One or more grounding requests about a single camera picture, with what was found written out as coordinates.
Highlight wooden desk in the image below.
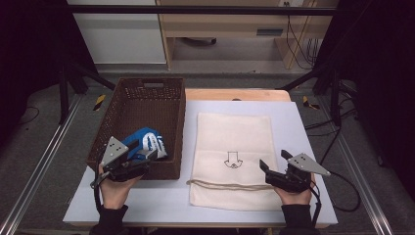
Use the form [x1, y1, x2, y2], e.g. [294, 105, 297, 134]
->
[156, 0, 341, 71]

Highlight aluminium floor rail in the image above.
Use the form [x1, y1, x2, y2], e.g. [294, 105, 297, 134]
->
[0, 94, 83, 235]
[317, 96, 395, 235]

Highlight black cables under desk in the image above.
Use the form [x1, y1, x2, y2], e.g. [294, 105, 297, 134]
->
[283, 1, 321, 71]

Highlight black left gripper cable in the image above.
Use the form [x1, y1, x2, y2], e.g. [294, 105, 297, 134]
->
[92, 153, 106, 214]

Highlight brown woven basket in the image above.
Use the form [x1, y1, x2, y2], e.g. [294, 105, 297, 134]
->
[85, 76, 187, 181]

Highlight person's right hand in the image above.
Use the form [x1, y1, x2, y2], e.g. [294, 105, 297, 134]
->
[273, 173, 317, 207]

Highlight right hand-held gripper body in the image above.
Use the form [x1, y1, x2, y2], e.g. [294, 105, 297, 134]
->
[264, 152, 332, 194]

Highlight wooden table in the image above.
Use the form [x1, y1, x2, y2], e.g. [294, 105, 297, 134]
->
[184, 88, 292, 103]

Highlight black metal stand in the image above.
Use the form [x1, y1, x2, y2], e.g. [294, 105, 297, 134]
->
[276, 62, 344, 128]
[57, 60, 117, 125]

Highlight black floor cable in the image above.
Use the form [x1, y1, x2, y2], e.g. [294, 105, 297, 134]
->
[304, 77, 360, 165]

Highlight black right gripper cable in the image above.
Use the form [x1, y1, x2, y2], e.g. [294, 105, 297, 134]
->
[307, 168, 362, 227]

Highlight person's left hand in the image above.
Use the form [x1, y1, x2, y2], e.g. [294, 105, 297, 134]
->
[98, 164, 145, 211]

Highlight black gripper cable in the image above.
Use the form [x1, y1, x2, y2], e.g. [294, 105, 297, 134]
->
[92, 153, 106, 214]
[307, 168, 362, 227]

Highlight black frame crossbar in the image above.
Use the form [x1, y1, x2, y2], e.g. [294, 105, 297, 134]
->
[64, 4, 342, 17]

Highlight white cabinet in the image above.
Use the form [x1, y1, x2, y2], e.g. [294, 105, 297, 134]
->
[66, 0, 168, 66]

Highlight cream drawstring cloth bag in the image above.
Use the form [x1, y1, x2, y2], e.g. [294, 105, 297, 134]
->
[186, 112, 284, 212]

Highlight black curtain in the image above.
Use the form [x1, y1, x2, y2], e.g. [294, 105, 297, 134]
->
[0, 0, 99, 148]
[317, 0, 415, 194]

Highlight white table board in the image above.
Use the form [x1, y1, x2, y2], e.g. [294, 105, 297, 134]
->
[63, 100, 339, 227]

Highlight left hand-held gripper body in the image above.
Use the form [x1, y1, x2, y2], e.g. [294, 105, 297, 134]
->
[90, 136, 152, 190]

